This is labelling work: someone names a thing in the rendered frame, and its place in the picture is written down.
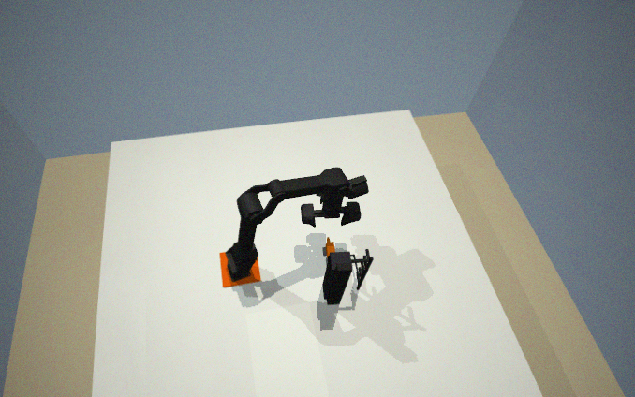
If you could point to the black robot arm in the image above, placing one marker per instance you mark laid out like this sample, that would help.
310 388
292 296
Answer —
331 185

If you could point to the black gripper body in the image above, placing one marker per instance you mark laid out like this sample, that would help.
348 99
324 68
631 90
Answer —
352 210

